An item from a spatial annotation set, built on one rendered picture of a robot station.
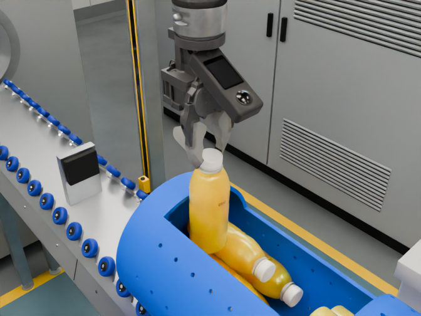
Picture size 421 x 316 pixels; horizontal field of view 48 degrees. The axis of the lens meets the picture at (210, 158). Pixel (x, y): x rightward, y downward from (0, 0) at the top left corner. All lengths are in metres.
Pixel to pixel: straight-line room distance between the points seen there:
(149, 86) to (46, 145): 0.39
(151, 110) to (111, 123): 2.03
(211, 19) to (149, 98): 0.89
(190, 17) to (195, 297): 0.41
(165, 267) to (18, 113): 1.16
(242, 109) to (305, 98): 1.87
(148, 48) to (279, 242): 0.74
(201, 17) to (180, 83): 0.11
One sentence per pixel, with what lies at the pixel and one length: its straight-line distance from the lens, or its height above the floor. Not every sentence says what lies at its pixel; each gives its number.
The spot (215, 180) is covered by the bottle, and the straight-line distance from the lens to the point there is 0.76.
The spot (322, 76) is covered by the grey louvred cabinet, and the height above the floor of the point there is 0.79.
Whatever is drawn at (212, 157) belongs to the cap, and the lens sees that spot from 0.75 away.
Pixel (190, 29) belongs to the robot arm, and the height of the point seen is 1.55.
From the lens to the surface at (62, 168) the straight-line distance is 1.27.
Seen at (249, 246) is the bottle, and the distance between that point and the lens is 0.89.
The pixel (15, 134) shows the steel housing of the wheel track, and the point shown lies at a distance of 1.72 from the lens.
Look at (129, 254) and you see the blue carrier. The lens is 0.87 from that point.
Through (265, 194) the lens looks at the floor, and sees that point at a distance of 2.83.
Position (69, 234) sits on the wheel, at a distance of 1.21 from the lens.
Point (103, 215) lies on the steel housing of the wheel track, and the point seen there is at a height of 0.93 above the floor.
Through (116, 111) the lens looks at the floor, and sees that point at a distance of 3.71.
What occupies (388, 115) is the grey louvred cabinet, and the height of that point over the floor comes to 0.72.
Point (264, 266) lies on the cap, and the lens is 0.88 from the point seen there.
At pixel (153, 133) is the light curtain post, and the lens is 1.57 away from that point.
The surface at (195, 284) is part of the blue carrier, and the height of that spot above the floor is 1.19.
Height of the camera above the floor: 1.77
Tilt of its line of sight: 35 degrees down
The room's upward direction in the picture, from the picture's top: straight up
